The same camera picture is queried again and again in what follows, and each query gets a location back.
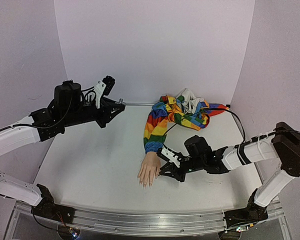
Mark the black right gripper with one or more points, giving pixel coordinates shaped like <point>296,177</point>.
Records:
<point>185,167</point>

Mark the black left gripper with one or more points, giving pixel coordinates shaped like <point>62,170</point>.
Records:
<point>107,104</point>

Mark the nail polish bottle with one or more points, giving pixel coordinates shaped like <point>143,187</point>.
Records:
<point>121,101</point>

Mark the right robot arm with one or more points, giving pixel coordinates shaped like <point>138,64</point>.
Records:
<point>283,143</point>

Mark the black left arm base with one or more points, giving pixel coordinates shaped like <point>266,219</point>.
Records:
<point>47,208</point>

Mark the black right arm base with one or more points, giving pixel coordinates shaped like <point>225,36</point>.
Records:
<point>251,214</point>

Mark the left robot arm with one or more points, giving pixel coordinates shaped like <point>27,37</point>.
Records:
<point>70,106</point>

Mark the mannequin hand with clear nails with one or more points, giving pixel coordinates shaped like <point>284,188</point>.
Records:
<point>149,168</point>

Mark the rainbow striped jacket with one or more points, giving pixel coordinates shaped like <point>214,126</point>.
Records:
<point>185,109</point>

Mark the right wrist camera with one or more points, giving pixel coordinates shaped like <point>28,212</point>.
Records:
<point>170,156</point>

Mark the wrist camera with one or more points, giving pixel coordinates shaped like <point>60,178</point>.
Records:
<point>170,156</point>
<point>103,88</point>

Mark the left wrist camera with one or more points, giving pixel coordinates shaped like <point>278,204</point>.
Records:
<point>103,88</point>

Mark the aluminium front rail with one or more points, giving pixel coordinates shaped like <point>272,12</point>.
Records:
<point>152,224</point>

